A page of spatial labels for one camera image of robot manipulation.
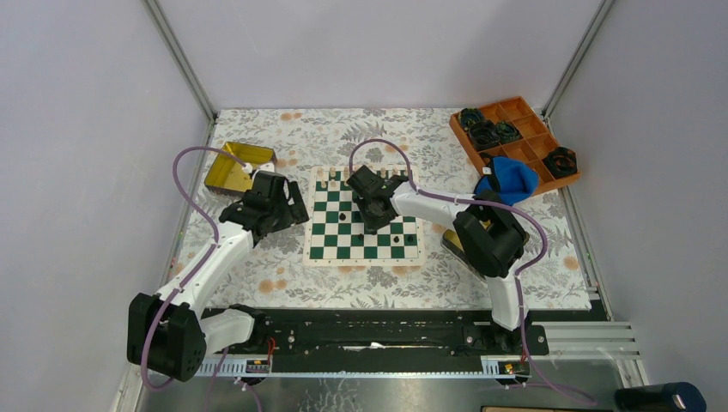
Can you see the gold tin box right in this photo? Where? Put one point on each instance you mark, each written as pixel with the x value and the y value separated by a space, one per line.
pixel 451 242

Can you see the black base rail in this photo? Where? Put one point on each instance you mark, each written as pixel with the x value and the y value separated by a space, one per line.
pixel 396 341

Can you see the orange compartment tray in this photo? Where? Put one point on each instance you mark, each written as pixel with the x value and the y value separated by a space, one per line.
pixel 508 128

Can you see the dark cylinder bottle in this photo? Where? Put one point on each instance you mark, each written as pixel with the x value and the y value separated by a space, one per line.
pixel 670 397

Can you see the gold tin lid left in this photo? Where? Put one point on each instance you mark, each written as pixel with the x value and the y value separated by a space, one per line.
pixel 228 177

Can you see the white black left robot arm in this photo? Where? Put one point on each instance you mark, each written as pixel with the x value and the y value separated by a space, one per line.
pixel 167 331

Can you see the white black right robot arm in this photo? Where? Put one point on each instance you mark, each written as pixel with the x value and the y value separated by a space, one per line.
pixel 491 238

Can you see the floral tablecloth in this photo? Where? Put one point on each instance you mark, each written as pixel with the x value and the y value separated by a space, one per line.
pixel 274 275

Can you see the green white chess board mat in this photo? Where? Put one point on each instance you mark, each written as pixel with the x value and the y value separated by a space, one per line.
pixel 335 234

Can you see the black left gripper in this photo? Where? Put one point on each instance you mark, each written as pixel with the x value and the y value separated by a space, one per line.
pixel 295 213

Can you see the black hexagonal part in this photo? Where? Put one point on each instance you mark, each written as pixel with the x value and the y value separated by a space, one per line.
pixel 561 162

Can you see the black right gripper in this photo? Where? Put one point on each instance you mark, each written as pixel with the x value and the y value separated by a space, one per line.
pixel 371 225

